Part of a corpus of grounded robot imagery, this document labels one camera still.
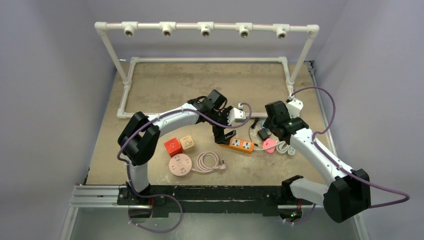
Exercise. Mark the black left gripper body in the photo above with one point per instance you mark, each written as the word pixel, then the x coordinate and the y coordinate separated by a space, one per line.
pixel 222 118

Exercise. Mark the orange power strip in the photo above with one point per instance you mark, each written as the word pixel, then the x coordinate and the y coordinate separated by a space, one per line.
pixel 248 146

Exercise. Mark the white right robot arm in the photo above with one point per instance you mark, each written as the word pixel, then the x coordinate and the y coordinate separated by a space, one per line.
pixel 345 192

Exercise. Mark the aluminium rail frame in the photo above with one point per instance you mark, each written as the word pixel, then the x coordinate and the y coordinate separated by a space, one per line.
pixel 94 215

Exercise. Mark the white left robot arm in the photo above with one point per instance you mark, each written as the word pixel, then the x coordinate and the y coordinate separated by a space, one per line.
pixel 139 139

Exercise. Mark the pink square charger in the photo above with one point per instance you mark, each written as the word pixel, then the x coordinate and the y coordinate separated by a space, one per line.
pixel 269 145

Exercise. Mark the beige cube socket adapter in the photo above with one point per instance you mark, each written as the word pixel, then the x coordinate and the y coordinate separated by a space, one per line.
pixel 187 144

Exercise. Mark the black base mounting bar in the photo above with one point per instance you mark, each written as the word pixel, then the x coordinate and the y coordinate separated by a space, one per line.
pixel 161 200

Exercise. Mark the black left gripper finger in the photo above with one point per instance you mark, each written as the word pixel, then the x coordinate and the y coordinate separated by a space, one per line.
pixel 219 135
pixel 225 138

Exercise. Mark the red cube socket adapter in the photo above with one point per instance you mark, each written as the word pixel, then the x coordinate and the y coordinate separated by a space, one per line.
pixel 173 147

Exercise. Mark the black charger adapter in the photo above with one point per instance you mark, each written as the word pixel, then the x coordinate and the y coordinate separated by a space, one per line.
pixel 255 130

